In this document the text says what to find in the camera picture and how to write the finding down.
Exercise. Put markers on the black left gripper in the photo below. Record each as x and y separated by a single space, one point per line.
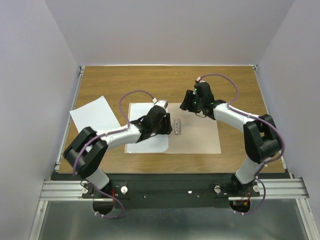
167 128

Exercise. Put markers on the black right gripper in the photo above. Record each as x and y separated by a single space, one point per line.
186 104

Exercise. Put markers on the metal folder clip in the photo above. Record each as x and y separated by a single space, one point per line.
177 126

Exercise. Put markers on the white paper sheet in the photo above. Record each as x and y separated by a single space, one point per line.
146 145
96 114

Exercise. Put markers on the beige file folder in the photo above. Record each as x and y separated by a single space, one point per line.
198 135

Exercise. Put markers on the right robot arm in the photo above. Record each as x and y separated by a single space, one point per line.
262 140

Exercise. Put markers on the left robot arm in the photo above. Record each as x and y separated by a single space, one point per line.
87 150

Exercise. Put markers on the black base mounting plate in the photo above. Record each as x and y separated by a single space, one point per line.
192 190

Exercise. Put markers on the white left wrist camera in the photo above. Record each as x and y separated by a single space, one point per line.
160 103

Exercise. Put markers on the left aluminium frame rail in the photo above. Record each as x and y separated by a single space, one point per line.
69 190

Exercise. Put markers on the aluminium frame rail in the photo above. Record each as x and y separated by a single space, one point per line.
69 190
275 189

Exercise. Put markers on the right aluminium frame rail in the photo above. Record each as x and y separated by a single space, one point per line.
275 189

